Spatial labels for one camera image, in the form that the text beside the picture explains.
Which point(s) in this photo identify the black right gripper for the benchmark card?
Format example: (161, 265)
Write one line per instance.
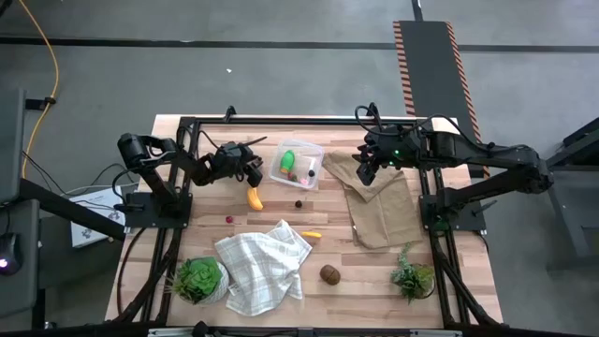
(374, 161)

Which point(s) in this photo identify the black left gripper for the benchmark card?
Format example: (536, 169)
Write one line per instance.
(231, 159)

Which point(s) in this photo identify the green toy cucumber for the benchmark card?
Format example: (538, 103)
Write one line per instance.
(287, 161)

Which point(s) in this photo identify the red toy strawberry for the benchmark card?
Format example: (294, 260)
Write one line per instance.
(292, 177)

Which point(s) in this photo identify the yellow toy banana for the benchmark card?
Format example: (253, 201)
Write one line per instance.
(255, 201)

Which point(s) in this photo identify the clear plastic tupperware container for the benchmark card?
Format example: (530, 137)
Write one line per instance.
(299, 154)

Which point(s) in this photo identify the red toy cherry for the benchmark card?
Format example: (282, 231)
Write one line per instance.
(229, 219)

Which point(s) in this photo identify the small yellow toy pepper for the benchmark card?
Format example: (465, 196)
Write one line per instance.
(311, 235)

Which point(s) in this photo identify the white checked dish towel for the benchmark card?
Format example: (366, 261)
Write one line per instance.
(262, 267)

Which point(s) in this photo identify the brown toy kiwi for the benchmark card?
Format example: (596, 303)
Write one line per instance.
(330, 274)

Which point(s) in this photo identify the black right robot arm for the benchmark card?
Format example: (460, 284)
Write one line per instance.
(496, 156)

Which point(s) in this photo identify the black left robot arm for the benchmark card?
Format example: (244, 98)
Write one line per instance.
(140, 154)

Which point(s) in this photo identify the brown burlap cloth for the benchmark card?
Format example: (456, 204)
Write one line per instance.
(379, 206)

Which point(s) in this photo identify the black mat with striped edges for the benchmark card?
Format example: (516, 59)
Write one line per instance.
(430, 70)

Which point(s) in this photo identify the green succulent in white pot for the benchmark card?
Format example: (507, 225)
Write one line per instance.
(199, 280)

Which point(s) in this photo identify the small grey-green potted plant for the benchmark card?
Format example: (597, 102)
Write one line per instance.
(412, 278)

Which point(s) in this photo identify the white printed booklet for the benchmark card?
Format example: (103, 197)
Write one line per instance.
(93, 206)

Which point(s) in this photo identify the black device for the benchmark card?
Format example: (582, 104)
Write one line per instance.
(200, 329)

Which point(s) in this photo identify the black diagonal support beam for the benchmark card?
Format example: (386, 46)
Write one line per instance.
(61, 210)

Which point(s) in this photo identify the dark grey metal cart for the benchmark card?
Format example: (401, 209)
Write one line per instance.
(582, 140)

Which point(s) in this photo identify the grey panel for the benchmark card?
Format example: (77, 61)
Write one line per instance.
(10, 140)

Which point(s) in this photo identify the black crossbar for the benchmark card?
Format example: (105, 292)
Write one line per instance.
(70, 333)

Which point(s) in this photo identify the grey desk pad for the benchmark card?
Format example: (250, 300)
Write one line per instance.
(30, 290)

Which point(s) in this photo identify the black computer mouse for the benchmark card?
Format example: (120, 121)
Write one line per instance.
(9, 253)

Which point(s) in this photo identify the black frame clamp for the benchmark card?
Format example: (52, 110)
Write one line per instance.
(229, 112)
(373, 110)

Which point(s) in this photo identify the black aluminium table frame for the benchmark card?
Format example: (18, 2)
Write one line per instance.
(304, 121)

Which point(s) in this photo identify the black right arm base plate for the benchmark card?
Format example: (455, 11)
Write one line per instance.
(468, 217)

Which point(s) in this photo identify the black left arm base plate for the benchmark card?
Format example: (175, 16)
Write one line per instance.
(140, 218)

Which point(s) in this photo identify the silver bracket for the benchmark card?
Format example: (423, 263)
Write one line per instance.
(173, 332)
(435, 333)

